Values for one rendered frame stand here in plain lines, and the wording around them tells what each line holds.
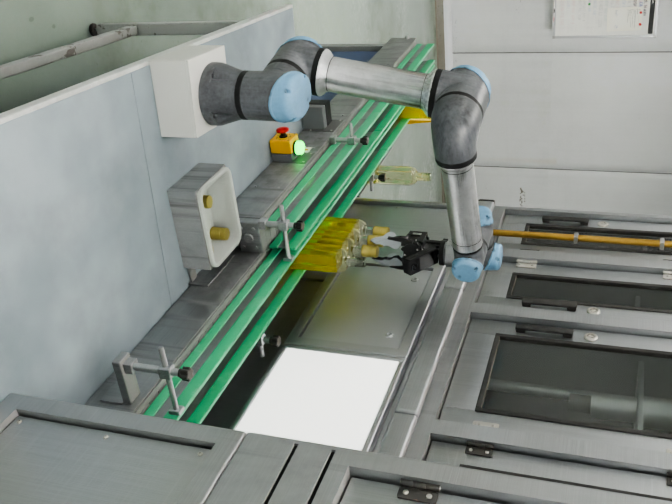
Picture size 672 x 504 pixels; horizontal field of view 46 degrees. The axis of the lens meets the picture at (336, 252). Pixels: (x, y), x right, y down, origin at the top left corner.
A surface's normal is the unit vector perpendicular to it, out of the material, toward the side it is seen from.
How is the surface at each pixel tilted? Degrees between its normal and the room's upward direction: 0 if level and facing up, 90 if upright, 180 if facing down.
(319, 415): 90
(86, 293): 0
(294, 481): 90
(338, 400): 90
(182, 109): 90
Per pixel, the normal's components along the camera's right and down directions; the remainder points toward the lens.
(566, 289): -0.10, -0.87
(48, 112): 0.94, 0.07
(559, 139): -0.32, 0.49
